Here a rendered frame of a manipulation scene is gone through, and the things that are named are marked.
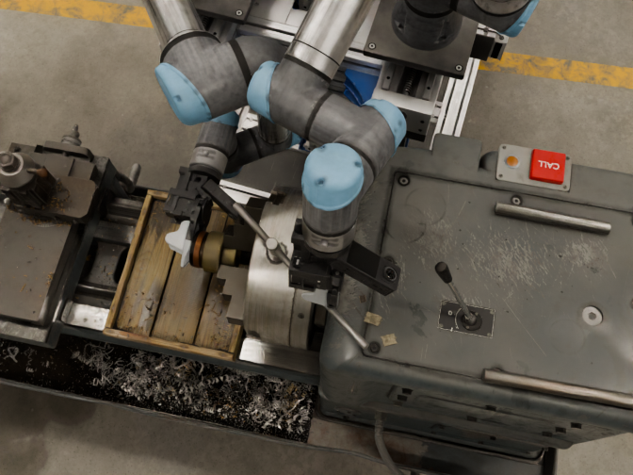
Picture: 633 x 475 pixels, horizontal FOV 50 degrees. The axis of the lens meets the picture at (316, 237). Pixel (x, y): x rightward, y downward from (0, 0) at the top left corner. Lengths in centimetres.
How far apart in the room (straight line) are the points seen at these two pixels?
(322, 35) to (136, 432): 179
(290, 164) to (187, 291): 97
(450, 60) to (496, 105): 138
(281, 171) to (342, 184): 161
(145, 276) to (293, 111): 80
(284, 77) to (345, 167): 18
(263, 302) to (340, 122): 45
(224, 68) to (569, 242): 67
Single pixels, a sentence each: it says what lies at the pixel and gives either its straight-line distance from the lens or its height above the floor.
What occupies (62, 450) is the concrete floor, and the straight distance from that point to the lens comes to 256.
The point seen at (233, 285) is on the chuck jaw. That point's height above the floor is 110.
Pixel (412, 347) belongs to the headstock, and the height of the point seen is 125.
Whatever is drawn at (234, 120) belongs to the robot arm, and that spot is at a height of 110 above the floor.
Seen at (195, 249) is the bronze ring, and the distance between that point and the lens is 139.
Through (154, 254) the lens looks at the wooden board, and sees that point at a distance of 165.
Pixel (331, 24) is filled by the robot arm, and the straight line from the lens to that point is 96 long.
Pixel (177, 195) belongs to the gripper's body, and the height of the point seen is 112.
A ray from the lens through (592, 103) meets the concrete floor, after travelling 302.
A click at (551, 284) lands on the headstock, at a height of 125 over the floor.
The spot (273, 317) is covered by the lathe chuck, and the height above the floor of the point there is 117.
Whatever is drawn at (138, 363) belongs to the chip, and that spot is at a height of 61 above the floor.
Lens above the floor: 240
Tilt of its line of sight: 69 degrees down
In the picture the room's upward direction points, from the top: 2 degrees counter-clockwise
